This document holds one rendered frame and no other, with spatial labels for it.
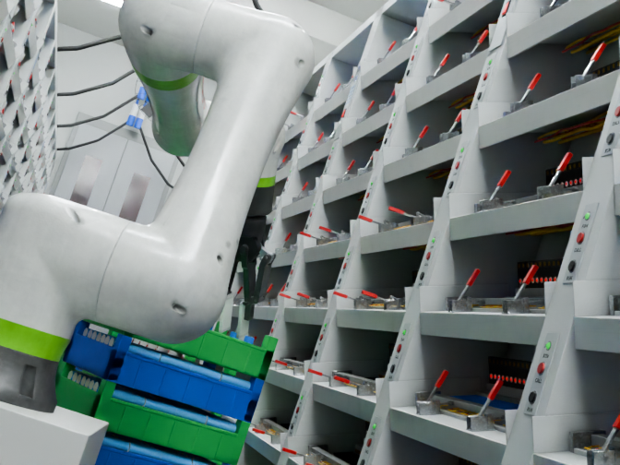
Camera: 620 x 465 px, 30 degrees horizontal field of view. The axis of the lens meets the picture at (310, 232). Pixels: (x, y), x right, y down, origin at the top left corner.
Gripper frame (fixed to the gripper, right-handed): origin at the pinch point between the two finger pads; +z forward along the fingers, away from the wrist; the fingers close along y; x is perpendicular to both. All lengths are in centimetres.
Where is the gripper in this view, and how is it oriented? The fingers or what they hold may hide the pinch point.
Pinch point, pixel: (234, 316)
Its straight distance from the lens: 216.8
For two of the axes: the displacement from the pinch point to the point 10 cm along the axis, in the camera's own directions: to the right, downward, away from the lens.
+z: -1.2, 9.6, 2.6
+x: 4.9, -1.7, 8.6
